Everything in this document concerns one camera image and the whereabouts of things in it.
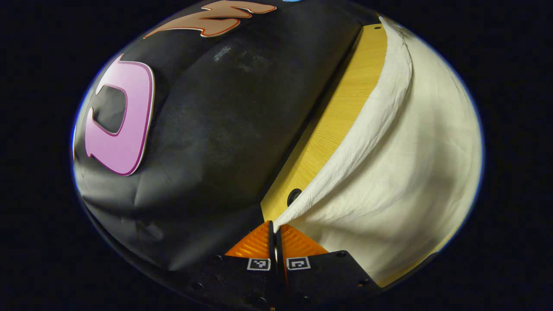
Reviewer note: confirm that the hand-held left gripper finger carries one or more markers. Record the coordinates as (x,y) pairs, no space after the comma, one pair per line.
(271,246)
(281,276)

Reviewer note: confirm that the white jeans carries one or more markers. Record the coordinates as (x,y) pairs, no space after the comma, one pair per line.
(410,172)

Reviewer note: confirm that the black backdrop cloth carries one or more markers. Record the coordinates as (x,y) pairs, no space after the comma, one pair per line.
(216,129)

